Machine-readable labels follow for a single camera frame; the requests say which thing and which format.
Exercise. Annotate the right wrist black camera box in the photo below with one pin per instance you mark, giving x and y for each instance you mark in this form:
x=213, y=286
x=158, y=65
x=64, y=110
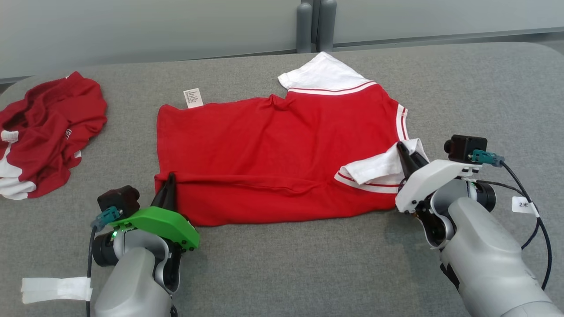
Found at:
x=465, y=147

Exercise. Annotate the grey wall base rail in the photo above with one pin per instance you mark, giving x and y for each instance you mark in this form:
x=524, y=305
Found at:
x=440, y=38

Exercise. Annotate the long white tape tag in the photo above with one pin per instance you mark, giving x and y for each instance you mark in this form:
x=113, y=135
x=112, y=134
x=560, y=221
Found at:
x=53, y=289

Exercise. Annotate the grey metal post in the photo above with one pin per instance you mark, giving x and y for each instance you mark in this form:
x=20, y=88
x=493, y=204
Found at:
x=304, y=26
x=327, y=24

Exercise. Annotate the red garment white side stripes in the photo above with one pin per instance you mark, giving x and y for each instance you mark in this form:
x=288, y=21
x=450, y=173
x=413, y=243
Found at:
x=48, y=132

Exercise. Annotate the grey fabric sofa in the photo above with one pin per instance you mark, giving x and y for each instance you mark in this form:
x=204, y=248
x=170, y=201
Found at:
x=286, y=264

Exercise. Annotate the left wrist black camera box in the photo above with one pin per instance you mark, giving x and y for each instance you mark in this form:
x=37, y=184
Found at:
x=119, y=200

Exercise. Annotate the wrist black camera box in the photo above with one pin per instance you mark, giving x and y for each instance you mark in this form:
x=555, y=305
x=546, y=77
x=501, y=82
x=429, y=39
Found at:
x=119, y=200
x=465, y=147

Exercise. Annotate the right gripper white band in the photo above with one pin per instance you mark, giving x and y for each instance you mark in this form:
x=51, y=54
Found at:
x=427, y=180

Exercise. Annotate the red T-shirt white sleeves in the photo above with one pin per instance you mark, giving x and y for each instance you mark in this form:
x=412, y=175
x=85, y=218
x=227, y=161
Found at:
x=264, y=154

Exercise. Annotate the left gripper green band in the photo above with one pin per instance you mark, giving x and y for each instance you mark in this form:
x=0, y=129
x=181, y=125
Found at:
x=163, y=224

